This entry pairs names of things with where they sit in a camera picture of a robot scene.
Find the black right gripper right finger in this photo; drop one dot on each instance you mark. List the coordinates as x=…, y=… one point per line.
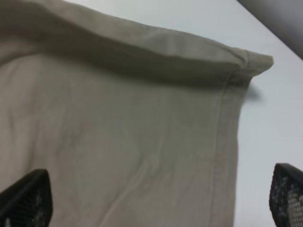
x=286, y=196

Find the khaki shorts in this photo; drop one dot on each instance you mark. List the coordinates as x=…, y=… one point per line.
x=137, y=125

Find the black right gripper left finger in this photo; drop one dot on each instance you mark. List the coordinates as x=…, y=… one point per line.
x=28, y=202

